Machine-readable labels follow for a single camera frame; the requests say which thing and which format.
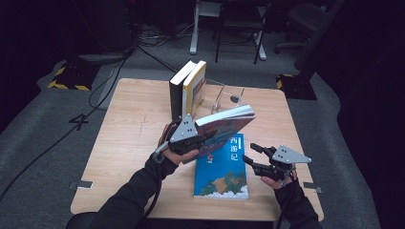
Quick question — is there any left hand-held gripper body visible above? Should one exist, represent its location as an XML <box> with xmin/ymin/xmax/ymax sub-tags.
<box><xmin>167</xmin><ymin>114</ymin><xmax>207</xmax><ymax>156</ymax></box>

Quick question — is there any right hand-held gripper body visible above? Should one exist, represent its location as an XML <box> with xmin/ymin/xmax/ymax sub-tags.
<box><xmin>261</xmin><ymin>145</ymin><xmax>312</xmax><ymax>187</ymax></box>

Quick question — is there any blue book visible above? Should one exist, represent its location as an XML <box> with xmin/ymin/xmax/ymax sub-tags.
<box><xmin>193</xmin><ymin>133</ymin><xmax>250</xmax><ymax>200</ymax></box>

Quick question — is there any red illustrated book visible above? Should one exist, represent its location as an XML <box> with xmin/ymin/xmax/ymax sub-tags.
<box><xmin>181</xmin><ymin>104</ymin><xmax>257</xmax><ymax>165</ymax></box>

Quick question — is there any black hardcover book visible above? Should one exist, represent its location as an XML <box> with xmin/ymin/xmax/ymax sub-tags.
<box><xmin>168</xmin><ymin>60</ymin><xmax>198</xmax><ymax>122</ymax></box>

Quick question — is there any yellow book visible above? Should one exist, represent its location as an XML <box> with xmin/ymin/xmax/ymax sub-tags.
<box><xmin>181</xmin><ymin>60</ymin><xmax>208</xmax><ymax>119</ymax></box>

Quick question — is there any clear acrylic book rack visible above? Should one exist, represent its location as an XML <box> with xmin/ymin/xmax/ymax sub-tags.
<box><xmin>192</xmin><ymin>79</ymin><xmax>245</xmax><ymax>117</ymax></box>

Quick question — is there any person's left hand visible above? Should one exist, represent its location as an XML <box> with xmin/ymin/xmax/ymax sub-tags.
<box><xmin>158</xmin><ymin>122</ymin><xmax>201</xmax><ymax>166</ymax></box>

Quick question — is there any person's right hand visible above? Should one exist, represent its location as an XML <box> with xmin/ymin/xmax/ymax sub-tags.
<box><xmin>260</xmin><ymin>168</ymin><xmax>299</xmax><ymax>191</ymax></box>

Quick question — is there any grey tape piece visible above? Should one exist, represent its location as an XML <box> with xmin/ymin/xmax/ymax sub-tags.
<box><xmin>68</xmin><ymin>179</ymin><xmax>94</xmax><ymax>191</ymax></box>
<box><xmin>303</xmin><ymin>181</ymin><xmax>323</xmax><ymax>194</ymax></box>

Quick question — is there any yellow black striped floor plate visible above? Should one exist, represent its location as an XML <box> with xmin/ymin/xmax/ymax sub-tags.
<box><xmin>47</xmin><ymin>61</ymin><xmax>101</xmax><ymax>92</ymax></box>
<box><xmin>276</xmin><ymin>73</ymin><xmax>318</xmax><ymax>101</ymax></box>

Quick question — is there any white desk leg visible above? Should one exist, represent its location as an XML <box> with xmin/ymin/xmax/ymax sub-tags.
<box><xmin>253</xmin><ymin>30</ymin><xmax>267</xmax><ymax>61</ymax></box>
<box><xmin>189</xmin><ymin>0</ymin><xmax>204</xmax><ymax>55</ymax></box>

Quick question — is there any black slanted pole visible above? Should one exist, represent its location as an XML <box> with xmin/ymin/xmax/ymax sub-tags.
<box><xmin>292</xmin><ymin>0</ymin><xmax>347</xmax><ymax>72</ymax></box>

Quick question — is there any black equipment stand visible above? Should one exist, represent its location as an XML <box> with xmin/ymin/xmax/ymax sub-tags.
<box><xmin>65</xmin><ymin>0</ymin><xmax>142</xmax><ymax>66</ymax></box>

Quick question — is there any dark office chair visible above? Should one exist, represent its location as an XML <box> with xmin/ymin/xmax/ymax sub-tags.
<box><xmin>274</xmin><ymin>1</ymin><xmax>323</xmax><ymax>55</ymax></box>

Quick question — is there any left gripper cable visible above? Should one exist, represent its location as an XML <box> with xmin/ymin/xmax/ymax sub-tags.
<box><xmin>139</xmin><ymin>141</ymin><xmax>170</xmax><ymax>223</ymax></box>

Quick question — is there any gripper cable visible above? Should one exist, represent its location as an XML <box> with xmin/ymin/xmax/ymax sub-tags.
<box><xmin>275</xmin><ymin>171</ymin><xmax>294</xmax><ymax>229</ymax></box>
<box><xmin>139</xmin><ymin>141</ymin><xmax>170</xmax><ymax>223</ymax></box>

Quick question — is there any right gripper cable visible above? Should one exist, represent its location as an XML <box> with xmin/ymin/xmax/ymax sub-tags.
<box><xmin>275</xmin><ymin>171</ymin><xmax>294</xmax><ymax>229</ymax></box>

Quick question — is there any black floor cable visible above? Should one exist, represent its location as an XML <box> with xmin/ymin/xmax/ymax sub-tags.
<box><xmin>0</xmin><ymin>51</ymin><xmax>133</xmax><ymax>202</ymax></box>
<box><xmin>88</xmin><ymin>56</ymin><xmax>130</xmax><ymax>111</ymax></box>
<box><xmin>137</xmin><ymin>45</ymin><xmax>179</xmax><ymax>74</ymax></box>

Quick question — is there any tangle of floor cables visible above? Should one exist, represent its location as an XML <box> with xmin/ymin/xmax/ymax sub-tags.
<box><xmin>138</xmin><ymin>21</ymin><xmax>194</xmax><ymax>49</ymax></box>

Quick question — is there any black chair frame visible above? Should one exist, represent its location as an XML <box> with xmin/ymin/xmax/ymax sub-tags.
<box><xmin>214</xmin><ymin>0</ymin><xmax>271</xmax><ymax>65</ymax></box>

